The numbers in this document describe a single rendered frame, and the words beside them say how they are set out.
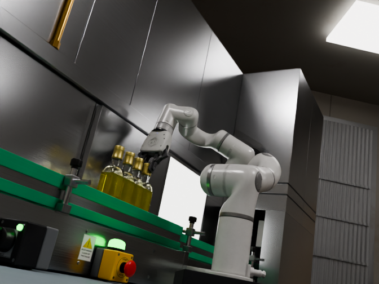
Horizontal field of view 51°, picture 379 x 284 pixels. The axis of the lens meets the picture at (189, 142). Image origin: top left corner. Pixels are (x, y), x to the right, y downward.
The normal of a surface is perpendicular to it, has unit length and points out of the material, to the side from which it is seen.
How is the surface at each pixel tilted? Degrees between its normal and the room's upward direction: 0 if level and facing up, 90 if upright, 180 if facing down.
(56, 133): 90
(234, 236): 89
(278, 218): 90
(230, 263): 89
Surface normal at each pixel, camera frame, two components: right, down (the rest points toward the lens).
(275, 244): -0.47, -0.38
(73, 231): 0.86, -0.01
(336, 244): 0.12, -0.32
